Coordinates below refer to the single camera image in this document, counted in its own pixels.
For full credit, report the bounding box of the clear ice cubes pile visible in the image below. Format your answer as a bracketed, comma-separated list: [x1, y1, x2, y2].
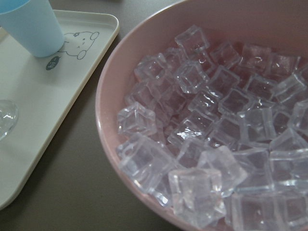
[116, 25, 308, 231]

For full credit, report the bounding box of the light blue cup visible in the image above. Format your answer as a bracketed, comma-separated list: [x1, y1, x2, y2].
[0, 0, 64, 57]

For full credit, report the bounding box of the cream rabbit tray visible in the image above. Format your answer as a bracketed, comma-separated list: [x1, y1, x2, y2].
[0, 10, 119, 208]

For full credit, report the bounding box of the clear wine glass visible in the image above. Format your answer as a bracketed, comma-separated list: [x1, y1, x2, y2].
[0, 100, 19, 140]

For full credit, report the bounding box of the pink bowl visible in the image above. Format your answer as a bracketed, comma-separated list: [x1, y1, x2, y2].
[95, 0, 308, 231]

